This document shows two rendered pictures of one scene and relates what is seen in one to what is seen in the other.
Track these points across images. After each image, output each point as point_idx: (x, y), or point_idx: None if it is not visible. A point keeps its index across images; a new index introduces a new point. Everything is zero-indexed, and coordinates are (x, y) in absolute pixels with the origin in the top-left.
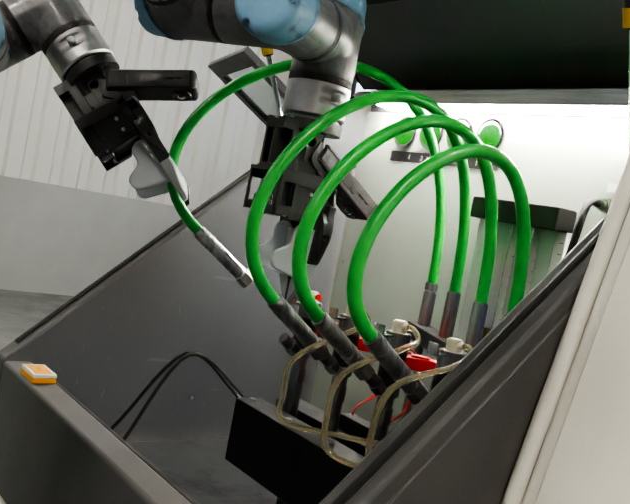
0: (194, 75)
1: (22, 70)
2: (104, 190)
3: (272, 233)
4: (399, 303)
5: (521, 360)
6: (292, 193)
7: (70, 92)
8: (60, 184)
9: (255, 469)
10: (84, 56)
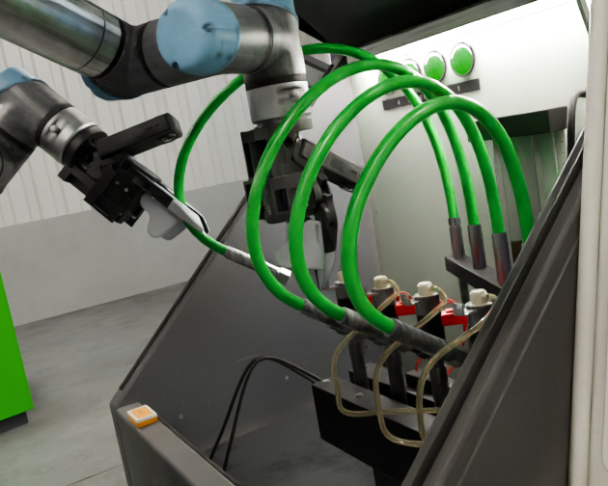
0: (169, 117)
1: (98, 117)
2: (197, 186)
3: None
4: (435, 236)
5: (542, 308)
6: (286, 198)
7: (72, 174)
8: None
9: (346, 445)
10: (70, 138)
